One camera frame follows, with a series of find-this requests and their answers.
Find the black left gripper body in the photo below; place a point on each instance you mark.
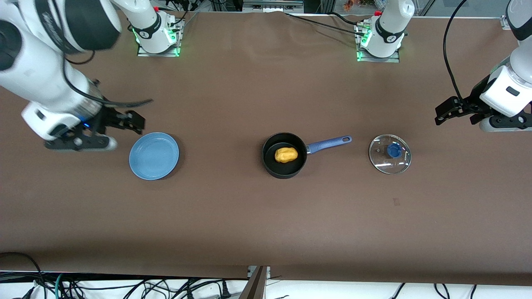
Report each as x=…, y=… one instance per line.
x=471, y=104

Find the glass lid with blue knob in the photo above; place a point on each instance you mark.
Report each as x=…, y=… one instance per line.
x=380, y=162

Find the yellow potato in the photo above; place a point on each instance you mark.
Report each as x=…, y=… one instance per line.
x=286, y=155

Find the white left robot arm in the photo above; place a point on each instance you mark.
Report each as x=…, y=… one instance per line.
x=390, y=25

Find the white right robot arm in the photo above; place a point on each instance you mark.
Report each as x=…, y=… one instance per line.
x=37, y=79

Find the blue round plate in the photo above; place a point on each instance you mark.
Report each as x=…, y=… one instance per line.
x=153, y=155

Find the black power plug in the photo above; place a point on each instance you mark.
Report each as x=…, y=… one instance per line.
x=225, y=290

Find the brown table support strut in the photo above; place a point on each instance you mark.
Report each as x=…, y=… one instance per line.
x=255, y=286

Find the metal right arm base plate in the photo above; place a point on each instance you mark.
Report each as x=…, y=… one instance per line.
x=143, y=53

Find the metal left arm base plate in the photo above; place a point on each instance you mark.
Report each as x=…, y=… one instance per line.
x=363, y=58

